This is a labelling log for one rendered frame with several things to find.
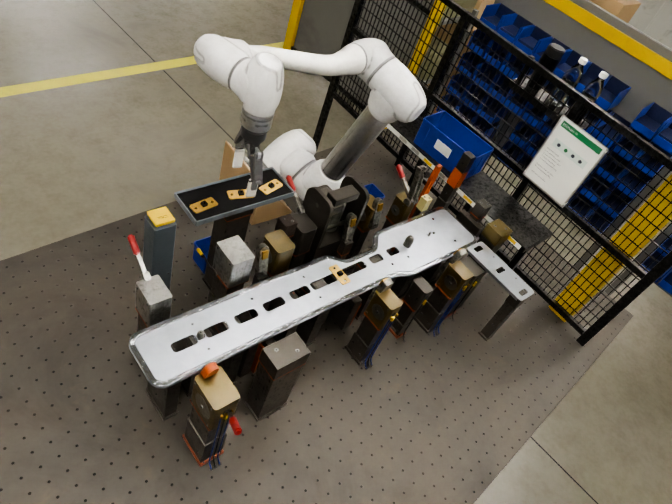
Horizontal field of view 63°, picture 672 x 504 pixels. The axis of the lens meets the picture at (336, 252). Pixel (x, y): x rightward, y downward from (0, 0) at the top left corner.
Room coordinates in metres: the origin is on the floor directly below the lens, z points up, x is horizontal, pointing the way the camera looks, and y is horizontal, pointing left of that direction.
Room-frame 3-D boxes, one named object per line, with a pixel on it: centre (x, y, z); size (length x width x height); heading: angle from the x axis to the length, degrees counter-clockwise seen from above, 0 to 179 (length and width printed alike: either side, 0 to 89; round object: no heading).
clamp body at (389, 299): (1.22, -0.23, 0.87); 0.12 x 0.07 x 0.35; 55
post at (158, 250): (1.07, 0.51, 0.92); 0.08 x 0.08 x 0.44; 55
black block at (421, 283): (1.40, -0.35, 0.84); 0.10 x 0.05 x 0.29; 55
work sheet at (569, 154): (2.06, -0.71, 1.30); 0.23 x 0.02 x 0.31; 55
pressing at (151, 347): (1.26, -0.04, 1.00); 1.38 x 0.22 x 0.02; 145
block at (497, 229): (1.81, -0.57, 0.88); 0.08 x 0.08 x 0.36; 55
